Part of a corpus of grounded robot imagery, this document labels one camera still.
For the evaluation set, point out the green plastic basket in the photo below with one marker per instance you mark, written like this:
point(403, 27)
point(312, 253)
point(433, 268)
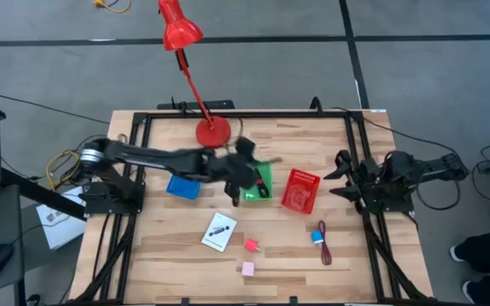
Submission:
point(251, 194)

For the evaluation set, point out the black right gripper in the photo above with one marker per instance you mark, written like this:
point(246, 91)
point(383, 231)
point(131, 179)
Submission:
point(366, 180)

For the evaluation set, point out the blue plastic basket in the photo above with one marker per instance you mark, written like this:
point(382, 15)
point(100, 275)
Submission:
point(183, 189)

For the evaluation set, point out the black aluminium table frame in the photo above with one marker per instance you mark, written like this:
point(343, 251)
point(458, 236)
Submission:
point(245, 115)

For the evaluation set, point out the lilac charger cube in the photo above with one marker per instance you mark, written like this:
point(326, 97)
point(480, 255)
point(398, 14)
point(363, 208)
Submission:
point(248, 268)

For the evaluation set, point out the red desk lamp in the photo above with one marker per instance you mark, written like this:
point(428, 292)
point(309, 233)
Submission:
point(213, 132)

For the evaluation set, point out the blue and white charger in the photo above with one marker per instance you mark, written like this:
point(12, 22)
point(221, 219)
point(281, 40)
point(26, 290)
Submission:
point(316, 237)

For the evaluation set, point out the white cardboard box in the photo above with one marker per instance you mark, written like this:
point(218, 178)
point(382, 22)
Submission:
point(62, 229)

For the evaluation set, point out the white instruction booklet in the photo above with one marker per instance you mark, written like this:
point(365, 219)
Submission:
point(219, 231)

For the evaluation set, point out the red charger cube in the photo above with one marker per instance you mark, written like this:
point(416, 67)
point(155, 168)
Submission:
point(251, 245)

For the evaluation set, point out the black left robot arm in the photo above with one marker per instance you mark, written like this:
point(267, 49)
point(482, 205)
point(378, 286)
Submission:
point(151, 158)

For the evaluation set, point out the red plastic basket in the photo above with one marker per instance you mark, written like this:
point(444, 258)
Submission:
point(300, 191)

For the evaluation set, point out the person's shoe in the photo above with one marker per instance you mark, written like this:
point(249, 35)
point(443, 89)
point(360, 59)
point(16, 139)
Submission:
point(468, 291)
point(457, 253)

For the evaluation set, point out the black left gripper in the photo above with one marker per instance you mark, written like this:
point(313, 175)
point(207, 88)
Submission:
point(232, 168)

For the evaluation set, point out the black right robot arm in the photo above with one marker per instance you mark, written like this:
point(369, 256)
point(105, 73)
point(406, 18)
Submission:
point(419, 168)

